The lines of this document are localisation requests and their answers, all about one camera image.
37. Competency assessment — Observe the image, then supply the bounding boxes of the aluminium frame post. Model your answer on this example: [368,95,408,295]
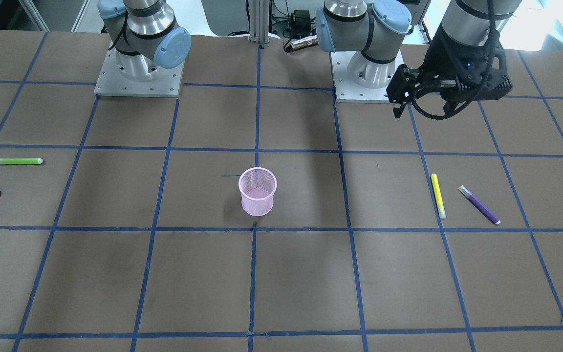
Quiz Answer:
[247,0,271,48]

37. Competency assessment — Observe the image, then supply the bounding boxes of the green marker pen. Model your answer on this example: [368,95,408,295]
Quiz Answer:
[0,157,44,165]

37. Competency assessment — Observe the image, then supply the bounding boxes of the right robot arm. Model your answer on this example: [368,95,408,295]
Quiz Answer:
[0,0,192,146]

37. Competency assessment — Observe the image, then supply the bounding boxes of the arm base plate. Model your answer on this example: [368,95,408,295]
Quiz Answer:
[330,51,404,103]
[94,49,185,98]

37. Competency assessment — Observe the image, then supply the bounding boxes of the pink mesh cup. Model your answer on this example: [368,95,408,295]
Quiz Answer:
[238,167,277,217]

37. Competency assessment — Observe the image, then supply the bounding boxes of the purple marker pen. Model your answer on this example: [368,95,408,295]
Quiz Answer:
[458,185,502,225]

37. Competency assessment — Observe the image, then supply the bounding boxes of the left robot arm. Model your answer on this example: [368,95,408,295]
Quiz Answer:
[315,0,520,120]

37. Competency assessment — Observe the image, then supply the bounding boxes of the yellow marker pen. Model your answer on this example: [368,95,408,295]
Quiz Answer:
[430,173,447,219]

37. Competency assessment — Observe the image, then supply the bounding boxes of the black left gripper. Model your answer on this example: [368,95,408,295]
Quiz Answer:
[387,27,513,119]

